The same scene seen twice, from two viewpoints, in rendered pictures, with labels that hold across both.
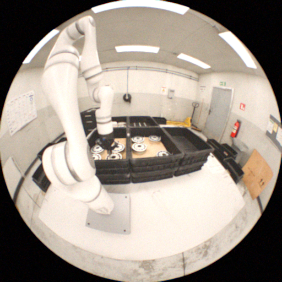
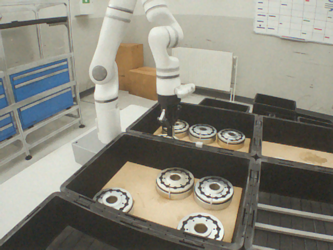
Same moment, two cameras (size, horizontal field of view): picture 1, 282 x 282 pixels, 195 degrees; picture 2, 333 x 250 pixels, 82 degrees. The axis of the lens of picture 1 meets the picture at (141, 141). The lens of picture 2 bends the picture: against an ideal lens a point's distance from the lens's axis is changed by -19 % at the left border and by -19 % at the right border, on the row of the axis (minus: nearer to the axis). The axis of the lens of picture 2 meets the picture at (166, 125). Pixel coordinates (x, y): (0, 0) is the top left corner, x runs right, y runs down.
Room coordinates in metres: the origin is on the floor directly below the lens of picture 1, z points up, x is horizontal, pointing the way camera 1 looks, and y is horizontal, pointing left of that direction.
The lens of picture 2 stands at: (0.71, -0.41, 1.26)
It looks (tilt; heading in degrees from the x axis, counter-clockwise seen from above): 27 degrees down; 122
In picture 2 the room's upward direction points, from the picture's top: straight up
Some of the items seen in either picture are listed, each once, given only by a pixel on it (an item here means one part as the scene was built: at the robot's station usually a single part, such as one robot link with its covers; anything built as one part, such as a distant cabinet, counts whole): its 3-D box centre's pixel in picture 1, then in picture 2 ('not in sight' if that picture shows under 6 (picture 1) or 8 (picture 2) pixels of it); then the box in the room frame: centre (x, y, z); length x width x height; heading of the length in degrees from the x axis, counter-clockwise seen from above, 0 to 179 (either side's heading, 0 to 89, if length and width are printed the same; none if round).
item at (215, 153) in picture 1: (213, 162); not in sight; (0.79, -1.35, 0.31); 0.40 x 0.30 x 0.34; 4
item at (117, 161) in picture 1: (106, 141); (198, 124); (0.43, 0.23, 0.92); 0.40 x 0.30 x 0.02; 10
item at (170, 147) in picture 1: (149, 145); (164, 195); (0.48, -0.07, 0.87); 0.40 x 0.30 x 0.11; 10
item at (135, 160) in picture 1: (150, 139); (164, 179); (0.48, -0.07, 0.92); 0.40 x 0.30 x 0.02; 10
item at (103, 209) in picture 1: (97, 198); (109, 119); (0.09, 0.15, 0.88); 0.09 x 0.09 x 0.17; 7
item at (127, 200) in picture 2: (164, 155); (112, 201); (0.39, -0.15, 0.86); 0.10 x 0.10 x 0.01
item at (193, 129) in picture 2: (97, 148); (203, 130); (0.42, 0.30, 0.86); 0.10 x 0.10 x 0.01
